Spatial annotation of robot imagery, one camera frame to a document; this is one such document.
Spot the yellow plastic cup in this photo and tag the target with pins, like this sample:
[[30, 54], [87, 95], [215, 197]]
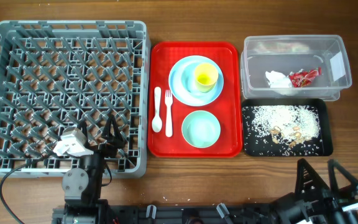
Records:
[[206, 76]]

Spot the pile of white rice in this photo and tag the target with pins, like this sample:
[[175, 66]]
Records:
[[286, 117]]

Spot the light blue plate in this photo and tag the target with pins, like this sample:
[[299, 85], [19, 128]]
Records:
[[175, 82]]

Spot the clear plastic waste bin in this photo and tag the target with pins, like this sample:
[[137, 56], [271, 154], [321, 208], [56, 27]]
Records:
[[291, 53]]

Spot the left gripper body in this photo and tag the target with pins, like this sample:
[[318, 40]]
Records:
[[96, 162]]

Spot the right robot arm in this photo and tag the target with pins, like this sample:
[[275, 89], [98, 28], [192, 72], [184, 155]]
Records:
[[281, 207]]

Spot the grey plastic dishwasher rack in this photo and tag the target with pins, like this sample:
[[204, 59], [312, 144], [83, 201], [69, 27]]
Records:
[[55, 75]]

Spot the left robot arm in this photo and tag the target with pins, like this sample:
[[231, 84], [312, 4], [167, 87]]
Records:
[[82, 185]]

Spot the white plastic fork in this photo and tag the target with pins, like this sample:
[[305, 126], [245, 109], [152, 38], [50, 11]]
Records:
[[168, 102]]

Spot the peanut shells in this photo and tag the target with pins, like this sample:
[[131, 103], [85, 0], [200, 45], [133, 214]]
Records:
[[291, 140]]

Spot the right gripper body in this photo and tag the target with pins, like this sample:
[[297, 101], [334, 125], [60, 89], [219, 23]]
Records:
[[332, 208]]

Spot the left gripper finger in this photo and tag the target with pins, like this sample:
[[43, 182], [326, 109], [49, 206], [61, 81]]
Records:
[[111, 132], [83, 127]]

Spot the green plastic bowl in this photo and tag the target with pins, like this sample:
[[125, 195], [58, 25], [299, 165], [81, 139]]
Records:
[[201, 129]]

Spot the white plastic spoon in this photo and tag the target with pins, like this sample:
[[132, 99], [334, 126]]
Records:
[[157, 121]]

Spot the red snack wrapper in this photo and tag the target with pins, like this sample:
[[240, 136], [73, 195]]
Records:
[[304, 77]]

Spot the crumpled white paper napkin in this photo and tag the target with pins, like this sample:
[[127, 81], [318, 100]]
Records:
[[278, 80]]

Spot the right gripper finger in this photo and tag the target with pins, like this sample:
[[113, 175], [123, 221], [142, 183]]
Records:
[[307, 179], [347, 192]]

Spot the black food waste tray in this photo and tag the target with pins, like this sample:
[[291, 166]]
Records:
[[258, 147]]

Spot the red plastic serving tray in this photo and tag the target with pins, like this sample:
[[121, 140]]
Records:
[[227, 107]]

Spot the light blue small bowl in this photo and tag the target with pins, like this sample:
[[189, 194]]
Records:
[[188, 82]]

